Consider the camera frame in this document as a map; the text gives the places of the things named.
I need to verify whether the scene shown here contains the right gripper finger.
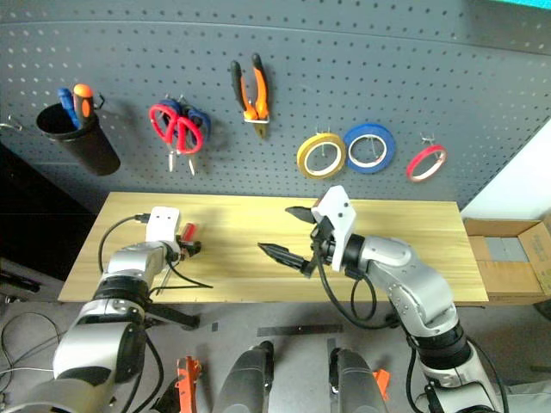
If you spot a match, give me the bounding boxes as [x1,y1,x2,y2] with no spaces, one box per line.
[285,206,319,225]
[257,242,309,273]

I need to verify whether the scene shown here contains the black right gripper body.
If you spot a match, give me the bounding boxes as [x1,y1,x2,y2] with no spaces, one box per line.
[300,217,337,279]

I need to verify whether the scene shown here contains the red handled screwdriver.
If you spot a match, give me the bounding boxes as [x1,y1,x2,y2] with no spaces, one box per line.
[154,221,200,298]

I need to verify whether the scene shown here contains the red tape roll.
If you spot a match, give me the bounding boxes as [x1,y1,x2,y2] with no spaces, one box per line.
[406,145,448,183]

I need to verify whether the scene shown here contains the red handled scissors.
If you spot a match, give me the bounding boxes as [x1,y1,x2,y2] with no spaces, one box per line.
[148,104,204,177]

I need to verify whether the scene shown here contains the orange black pliers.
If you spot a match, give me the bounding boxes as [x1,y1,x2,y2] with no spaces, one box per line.
[230,52,273,139]

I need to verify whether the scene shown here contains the grey pegboard tool wall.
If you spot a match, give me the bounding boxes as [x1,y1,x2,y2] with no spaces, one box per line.
[0,0,551,212]

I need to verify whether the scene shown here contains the yellow tape roll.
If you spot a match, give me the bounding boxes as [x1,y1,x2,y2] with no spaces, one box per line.
[295,132,347,177]

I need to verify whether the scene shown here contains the black table leg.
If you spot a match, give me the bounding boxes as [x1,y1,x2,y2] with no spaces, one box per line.
[148,300,201,330]

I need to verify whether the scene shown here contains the black floor strip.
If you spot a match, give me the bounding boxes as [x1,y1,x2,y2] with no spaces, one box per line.
[257,324,344,337]

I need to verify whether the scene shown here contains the blue tape roll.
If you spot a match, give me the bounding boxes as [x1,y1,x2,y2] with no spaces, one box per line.
[343,123,395,176]

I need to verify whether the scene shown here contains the black cup holder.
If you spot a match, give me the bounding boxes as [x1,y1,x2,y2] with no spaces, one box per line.
[35,102,121,176]

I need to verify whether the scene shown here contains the dark rounded shape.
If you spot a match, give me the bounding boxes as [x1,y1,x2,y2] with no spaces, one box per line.
[213,340,275,413]
[329,348,387,413]

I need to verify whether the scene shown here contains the brown cardboard box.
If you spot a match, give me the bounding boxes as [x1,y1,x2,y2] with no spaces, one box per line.
[462,214,551,306]

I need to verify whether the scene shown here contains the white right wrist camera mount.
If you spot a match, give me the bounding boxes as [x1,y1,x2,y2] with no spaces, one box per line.
[310,185,357,273]

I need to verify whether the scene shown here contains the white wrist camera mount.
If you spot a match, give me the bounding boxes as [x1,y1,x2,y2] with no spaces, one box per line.
[310,185,357,273]
[145,206,182,255]

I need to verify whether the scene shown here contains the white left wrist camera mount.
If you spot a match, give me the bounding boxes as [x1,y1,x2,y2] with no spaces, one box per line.
[145,206,182,255]

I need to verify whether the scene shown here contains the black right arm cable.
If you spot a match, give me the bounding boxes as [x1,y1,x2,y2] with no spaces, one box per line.
[310,240,379,331]

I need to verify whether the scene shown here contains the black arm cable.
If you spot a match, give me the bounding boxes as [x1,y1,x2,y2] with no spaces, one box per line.
[310,240,379,331]
[97,213,215,298]

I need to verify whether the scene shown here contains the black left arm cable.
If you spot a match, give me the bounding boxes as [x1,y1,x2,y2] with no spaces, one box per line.
[97,213,215,298]

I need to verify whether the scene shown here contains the blue handled scissors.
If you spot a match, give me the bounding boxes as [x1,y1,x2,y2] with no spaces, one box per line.
[158,97,212,173]

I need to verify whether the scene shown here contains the orange black handled screwdriver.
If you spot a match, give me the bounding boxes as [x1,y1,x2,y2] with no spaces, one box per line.
[72,83,96,128]

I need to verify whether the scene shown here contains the blue handled screwdriver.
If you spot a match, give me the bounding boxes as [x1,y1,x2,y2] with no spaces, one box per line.
[58,87,83,130]

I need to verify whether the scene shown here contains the thin floor cable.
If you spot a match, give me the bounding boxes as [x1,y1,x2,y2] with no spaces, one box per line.
[0,311,65,388]

